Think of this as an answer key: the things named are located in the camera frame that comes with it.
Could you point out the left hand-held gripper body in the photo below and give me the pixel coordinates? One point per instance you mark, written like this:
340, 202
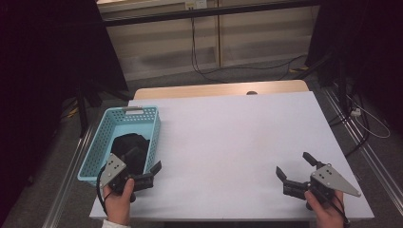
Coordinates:
112, 169

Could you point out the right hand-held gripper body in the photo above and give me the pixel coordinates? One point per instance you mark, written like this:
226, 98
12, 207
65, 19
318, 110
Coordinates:
335, 180

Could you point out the black pants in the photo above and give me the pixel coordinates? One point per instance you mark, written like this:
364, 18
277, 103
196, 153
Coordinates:
131, 142

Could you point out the light blue plastic basket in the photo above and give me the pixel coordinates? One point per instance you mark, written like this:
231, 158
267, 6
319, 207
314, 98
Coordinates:
126, 126

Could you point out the person's right hand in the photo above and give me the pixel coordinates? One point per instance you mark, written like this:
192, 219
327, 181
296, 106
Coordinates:
328, 215

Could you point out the person's left hand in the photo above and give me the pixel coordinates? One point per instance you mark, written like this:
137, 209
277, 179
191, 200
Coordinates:
117, 207

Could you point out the white plug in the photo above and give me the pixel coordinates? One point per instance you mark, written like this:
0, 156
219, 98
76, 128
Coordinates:
355, 112

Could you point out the black metal stand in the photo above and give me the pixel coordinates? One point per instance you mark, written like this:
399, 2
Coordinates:
341, 85
83, 110

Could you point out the yellow tape strip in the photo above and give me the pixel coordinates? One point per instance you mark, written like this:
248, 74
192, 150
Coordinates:
299, 68
72, 111

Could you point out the grey desk grommet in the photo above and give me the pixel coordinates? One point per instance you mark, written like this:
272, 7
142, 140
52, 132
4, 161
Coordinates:
252, 93

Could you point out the beige cabinet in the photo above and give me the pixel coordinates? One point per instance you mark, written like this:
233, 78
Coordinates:
158, 47

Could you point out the black curtain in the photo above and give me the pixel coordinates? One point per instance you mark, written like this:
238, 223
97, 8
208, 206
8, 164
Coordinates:
374, 38
38, 63

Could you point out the black horizontal bar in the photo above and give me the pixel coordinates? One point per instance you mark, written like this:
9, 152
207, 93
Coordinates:
202, 12

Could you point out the aluminium floor rail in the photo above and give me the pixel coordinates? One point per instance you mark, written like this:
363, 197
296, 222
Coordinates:
380, 177
68, 180

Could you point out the white wall socket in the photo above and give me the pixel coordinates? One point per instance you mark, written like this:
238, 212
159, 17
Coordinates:
196, 3

